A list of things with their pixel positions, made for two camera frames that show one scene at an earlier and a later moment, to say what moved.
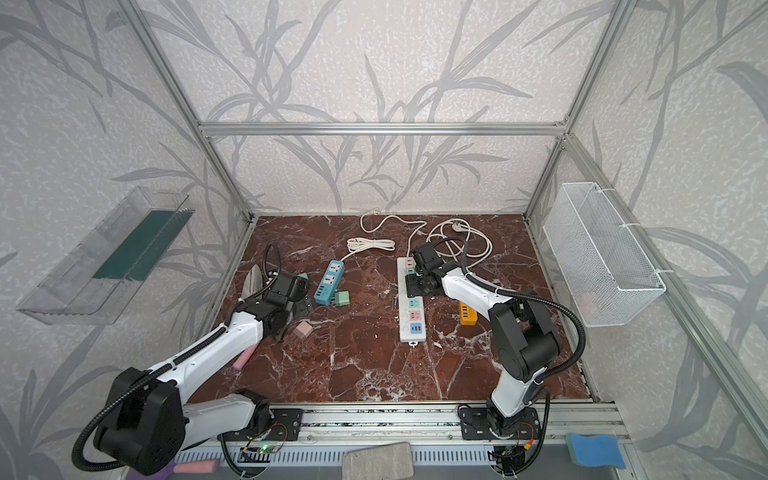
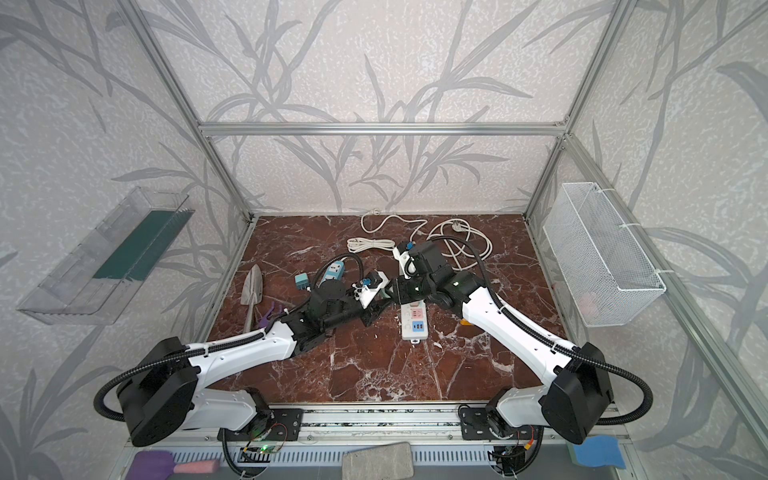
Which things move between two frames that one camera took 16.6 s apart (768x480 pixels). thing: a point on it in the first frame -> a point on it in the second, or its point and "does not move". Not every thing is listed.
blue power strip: x=329 y=286 does not move
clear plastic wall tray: x=99 y=277 does not move
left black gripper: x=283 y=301 -> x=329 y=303
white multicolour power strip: x=412 y=319 does not move
